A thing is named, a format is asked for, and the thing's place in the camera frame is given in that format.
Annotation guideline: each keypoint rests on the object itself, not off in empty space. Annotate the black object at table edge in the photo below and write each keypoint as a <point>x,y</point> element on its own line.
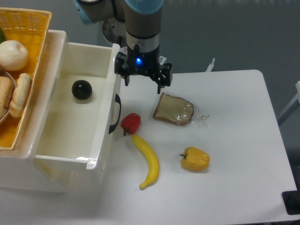
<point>292,202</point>

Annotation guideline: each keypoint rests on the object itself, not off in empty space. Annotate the beige bread roll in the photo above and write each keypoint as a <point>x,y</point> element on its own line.
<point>19,95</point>

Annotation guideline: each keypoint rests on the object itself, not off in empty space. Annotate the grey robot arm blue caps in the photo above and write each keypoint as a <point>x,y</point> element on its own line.
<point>136,25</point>

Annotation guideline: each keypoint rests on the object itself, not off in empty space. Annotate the bread slice in plastic wrap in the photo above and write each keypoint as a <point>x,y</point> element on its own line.
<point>177,111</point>

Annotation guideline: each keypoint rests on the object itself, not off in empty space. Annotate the yellow banana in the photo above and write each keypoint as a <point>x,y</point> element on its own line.
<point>152,160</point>

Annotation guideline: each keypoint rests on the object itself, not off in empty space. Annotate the red bell pepper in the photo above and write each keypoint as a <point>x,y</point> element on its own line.
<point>130,123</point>

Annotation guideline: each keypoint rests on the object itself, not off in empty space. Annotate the white drawer cabinet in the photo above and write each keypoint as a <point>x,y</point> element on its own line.
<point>19,168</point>

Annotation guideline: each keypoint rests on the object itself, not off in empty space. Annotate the white top drawer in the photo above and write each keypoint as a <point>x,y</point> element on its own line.
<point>75,136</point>

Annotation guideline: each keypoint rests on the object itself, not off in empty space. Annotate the black ball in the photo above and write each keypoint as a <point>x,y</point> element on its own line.
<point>81,89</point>

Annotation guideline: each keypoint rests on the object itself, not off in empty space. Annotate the green vegetable in basket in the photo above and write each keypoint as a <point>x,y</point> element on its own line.
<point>2,36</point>

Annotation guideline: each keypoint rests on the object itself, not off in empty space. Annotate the yellow bell pepper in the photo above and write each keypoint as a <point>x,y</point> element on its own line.
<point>194,159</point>

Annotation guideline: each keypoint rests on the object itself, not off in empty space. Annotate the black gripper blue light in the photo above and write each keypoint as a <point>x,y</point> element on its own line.
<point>137,61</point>

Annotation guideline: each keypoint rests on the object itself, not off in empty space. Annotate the dark blue drawer handle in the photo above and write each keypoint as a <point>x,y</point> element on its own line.
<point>116,114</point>

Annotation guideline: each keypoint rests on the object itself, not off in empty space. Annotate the beige pastry in bowl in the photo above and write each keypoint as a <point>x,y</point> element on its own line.
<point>6,89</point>

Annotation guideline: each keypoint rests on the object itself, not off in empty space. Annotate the white round bun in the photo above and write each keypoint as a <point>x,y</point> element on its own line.
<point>13,55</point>

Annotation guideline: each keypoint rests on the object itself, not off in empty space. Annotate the white frame at right edge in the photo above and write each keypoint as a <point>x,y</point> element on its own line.
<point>292,105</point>

